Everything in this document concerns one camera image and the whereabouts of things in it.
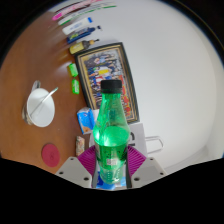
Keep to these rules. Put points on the white spoon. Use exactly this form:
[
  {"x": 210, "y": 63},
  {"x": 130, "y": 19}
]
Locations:
[{"x": 45, "y": 100}]

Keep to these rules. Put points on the patterned snack packet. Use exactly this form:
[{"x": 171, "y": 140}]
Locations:
[{"x": 80, "y": 145}]

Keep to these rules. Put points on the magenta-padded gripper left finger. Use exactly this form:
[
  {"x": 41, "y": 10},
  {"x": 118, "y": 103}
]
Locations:
[{"x": 74, "y": 170}]

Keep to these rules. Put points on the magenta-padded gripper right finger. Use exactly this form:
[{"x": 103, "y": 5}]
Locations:
[{"x": 149, "y": 169}]

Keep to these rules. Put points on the blue tissue pack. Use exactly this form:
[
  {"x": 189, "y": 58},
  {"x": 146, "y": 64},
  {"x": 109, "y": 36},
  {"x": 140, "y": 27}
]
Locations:
[{"x": 86, "y": 120}]

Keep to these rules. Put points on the framed group photo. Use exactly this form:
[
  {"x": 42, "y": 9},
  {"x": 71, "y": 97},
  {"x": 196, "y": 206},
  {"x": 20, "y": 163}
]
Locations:
[{"x": 103, "y": 70}]

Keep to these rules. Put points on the green plastic drink bottle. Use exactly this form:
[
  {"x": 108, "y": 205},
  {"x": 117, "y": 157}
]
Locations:
[{"x": 111, "y": 143}]

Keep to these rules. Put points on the small green box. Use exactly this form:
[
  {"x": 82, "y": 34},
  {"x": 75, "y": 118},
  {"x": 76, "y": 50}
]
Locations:
[
  {"x": 73, "y": 70},
  {"x": 75, "y": 86}
]

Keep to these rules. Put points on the dark blue pump bottle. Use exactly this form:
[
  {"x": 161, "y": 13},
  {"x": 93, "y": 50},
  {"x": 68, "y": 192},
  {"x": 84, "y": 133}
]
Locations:
[{"x": 80, "y": 35}]

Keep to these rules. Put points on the camouflage-patterned mug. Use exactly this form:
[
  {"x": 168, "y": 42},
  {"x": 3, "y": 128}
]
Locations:
[{"x": 41, "y": 111}]

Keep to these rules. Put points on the white shampoo bottle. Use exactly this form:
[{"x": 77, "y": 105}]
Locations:
[{"x": 76, "y": 26}]

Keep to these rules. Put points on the amber bottle with black cap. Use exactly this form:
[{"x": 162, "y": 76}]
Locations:
[{"x": 80, "y": 47}]

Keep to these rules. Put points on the flat round red coaster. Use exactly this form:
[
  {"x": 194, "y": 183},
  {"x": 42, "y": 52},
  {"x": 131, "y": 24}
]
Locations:
[{"x": 50, "y": 155}]

